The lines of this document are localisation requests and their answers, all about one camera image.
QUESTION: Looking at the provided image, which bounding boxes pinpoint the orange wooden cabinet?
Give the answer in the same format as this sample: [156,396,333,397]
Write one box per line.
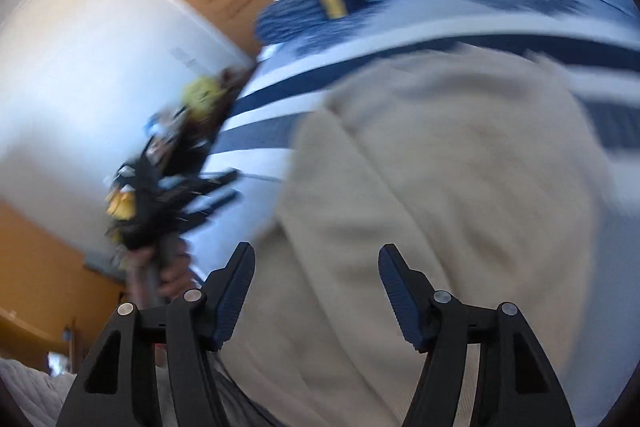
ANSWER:
[0,202,126,358]

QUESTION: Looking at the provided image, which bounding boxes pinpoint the white quilted pants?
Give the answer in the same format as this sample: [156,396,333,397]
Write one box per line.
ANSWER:
[0,356,173,427]

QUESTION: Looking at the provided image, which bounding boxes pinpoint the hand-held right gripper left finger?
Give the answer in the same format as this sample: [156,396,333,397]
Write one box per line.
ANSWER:
[56,242,257,427]

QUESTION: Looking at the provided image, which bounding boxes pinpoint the beige knit garment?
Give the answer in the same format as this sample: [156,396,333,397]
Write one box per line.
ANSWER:
[215,42,621,427]

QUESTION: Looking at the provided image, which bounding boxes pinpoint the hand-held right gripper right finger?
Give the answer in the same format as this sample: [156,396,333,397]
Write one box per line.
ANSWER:
[378,243,576,427]

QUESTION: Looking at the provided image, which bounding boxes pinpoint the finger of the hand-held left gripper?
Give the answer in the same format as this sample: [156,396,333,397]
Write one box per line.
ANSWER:
[175,169,241,198]
[184,189,242,228]

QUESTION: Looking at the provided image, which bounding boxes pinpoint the person's left hand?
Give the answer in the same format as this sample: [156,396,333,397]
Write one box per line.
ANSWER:
[127,237,192,308]

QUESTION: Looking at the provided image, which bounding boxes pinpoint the yellow plastic bag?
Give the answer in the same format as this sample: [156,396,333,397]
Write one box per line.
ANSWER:
[181,76,226,118]

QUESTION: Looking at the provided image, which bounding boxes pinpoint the cluttered wooden shelf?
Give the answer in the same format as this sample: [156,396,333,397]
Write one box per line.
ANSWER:
[145,67,256,178]

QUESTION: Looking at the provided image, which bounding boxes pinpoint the blue white striped bed blanket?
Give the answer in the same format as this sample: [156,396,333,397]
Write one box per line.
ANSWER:
[192,0,640,427]

